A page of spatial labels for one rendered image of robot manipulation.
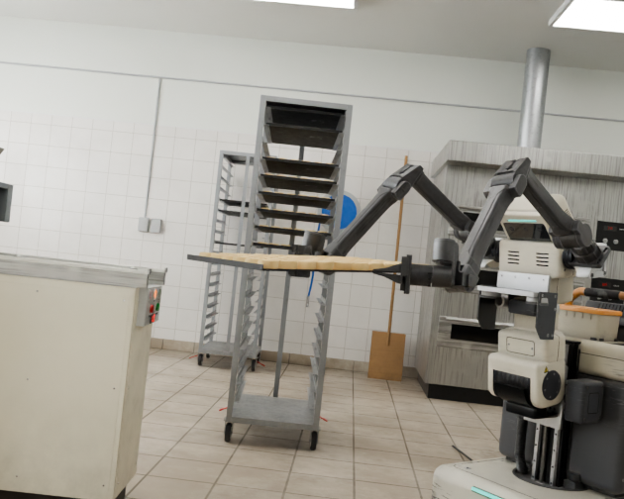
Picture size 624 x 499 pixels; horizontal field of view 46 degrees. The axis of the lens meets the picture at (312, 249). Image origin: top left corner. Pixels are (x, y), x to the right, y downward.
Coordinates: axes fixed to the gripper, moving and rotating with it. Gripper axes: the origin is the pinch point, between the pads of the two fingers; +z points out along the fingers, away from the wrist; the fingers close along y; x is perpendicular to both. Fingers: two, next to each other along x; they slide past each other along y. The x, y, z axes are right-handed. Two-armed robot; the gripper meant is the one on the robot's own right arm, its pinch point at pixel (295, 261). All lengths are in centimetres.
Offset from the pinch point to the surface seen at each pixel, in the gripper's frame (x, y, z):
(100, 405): -69, -57, -19
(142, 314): -59, -25, -27
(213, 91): -178, 137, -446
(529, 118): 110, 124, -429
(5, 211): -136, 8, -59
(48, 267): -92, -11, -18
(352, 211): -37, 34, -445
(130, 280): -63, -13, -23
